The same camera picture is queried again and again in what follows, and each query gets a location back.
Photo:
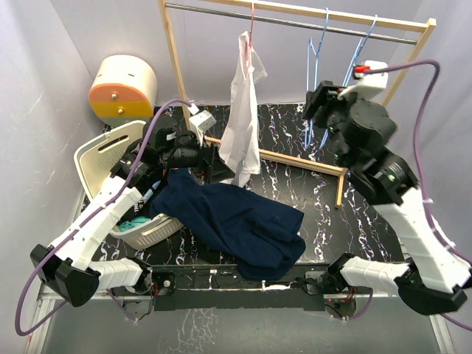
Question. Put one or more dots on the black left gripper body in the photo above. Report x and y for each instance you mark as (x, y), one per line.
(193, 157)

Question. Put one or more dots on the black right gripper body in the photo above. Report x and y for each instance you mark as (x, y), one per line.
(335, 112)

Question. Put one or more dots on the white t shirt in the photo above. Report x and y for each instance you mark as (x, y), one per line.
(240, 141)

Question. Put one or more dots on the navy blue t shirt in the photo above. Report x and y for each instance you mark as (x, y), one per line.
(261, 234)

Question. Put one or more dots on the black printed t shirt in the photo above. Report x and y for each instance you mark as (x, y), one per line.
(142, 206)

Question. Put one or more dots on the pink wire hanger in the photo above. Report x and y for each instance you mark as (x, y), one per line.
(251, 37)

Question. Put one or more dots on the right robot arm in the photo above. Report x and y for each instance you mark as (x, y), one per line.
(432, 280)

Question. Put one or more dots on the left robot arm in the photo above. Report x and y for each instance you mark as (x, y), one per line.
(66, 265)

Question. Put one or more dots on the teal garment in basket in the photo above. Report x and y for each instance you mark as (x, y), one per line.
(136, 222)

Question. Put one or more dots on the cream orange yellow drawer box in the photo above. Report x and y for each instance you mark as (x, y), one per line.
(124, 90)

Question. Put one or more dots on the wooden clothes rack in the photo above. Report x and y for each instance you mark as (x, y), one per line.
(199, 35)

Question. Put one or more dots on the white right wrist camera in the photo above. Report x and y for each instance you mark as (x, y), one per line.
(367, 86)

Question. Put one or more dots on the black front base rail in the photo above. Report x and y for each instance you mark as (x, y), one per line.
(221, 286)

